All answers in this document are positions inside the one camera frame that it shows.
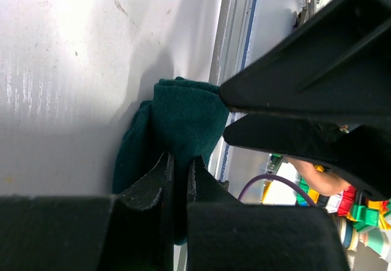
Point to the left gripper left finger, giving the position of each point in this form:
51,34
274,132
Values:
151,201

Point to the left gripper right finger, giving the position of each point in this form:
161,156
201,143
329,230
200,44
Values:
212,224

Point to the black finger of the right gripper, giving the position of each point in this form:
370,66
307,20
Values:
334,67
362,156

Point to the dark green patterned sock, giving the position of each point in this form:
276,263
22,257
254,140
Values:
185,118

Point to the aluminium frame rail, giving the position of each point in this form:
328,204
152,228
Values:
232,39

